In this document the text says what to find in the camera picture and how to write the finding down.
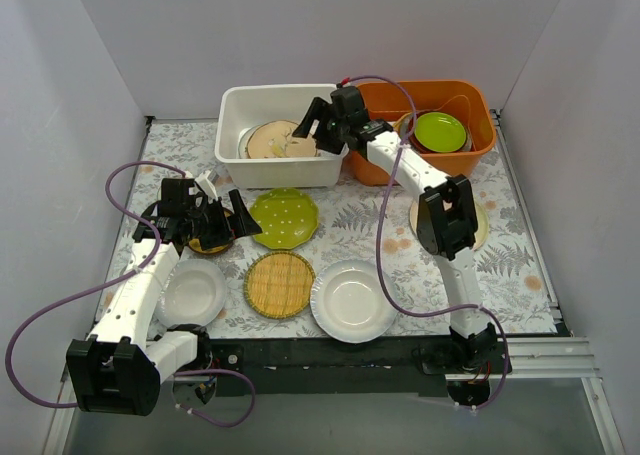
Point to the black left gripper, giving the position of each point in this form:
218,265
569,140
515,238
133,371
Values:
218,225

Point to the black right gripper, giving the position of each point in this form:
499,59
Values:
326,126

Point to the green dotted scalloped plate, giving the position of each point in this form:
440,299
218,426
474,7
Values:
287,217

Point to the beige bird pattern plate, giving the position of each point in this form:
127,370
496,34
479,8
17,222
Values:
275,140

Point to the white watermelon pattern plate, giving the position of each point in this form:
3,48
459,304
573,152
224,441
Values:
244,141

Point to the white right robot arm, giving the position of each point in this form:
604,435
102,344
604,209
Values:
447,218

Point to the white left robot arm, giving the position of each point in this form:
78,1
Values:
115,369

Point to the orange plastic bin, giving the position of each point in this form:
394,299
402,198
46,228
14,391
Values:
457,98

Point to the white plastic bin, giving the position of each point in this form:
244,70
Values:
245,108

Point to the stack of plates in bin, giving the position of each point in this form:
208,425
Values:
405,124

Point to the green plate in orange bin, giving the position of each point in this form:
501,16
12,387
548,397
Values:
440,132

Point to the small yellow black dish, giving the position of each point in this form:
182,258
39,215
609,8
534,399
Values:
196,246

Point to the woven bamboo round plate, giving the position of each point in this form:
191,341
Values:
278,285

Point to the white deep plate left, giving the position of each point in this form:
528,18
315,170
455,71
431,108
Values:
195,293

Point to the white deep plate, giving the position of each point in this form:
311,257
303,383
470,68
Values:
195,293
349,302

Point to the floral patterned table mat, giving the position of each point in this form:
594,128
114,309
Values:
359,222

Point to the white deep plate centre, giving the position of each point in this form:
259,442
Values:
349,302

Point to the beige green floral plate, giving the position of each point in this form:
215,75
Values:
481,234

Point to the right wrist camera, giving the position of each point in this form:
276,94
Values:
348,106

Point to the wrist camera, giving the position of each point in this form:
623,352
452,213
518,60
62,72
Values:
181,198
348,106

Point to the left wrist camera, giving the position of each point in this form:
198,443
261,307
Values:
181,198

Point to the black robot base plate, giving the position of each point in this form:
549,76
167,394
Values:
386,365

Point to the aluminium frame rail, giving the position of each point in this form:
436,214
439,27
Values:
551,358

